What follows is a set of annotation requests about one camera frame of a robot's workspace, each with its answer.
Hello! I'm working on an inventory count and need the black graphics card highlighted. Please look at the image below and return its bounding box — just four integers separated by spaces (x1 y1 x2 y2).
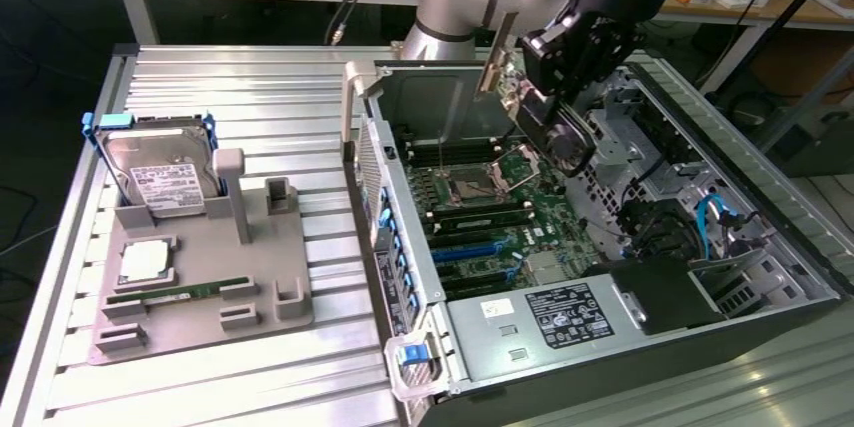
474 11 599 178

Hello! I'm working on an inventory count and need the cluttered wooden workbench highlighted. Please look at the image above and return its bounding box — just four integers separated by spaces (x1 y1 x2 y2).
650 0 854 93

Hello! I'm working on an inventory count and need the metal disk bay cage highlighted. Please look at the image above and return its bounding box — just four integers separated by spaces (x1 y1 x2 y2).
573 84 669 208

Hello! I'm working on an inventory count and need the metal socket cover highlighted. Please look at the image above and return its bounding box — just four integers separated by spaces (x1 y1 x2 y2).
490 144 546 193

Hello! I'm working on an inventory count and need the CPU socket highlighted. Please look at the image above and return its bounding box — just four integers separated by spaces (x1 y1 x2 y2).
443 166 509 208

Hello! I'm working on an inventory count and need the green motherboard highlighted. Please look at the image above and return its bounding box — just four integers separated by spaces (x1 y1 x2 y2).
399 139 609 298

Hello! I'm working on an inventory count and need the black RAM stick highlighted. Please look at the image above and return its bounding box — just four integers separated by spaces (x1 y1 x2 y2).
426 206 529 231

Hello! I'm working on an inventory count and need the black fan assembly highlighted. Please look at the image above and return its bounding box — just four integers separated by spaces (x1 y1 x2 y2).
617 199 702 261

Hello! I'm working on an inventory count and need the silver chipset heat sink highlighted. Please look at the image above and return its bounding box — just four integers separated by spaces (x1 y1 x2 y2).
526 252 569 283

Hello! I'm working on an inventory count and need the grey power supply unit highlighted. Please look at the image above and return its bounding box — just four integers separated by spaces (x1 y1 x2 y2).
445 274 649 382

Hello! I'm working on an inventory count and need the open black PC case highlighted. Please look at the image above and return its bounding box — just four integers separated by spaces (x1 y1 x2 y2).
339 49 854 427

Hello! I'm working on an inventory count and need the hard disk blue carrier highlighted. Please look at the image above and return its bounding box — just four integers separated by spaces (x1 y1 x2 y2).
79 109 226 221

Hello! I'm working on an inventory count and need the grey parts rack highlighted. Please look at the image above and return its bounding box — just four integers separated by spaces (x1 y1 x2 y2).
88 148 316 367

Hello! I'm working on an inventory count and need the green RAM stick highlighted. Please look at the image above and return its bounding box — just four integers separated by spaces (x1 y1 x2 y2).
106 282 226 306

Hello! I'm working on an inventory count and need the silver CPU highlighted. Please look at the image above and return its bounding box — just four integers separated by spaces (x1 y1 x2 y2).
118 241 174 284

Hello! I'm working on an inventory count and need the blue wire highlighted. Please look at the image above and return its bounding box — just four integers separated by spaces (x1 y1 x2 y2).
693 191 739 261

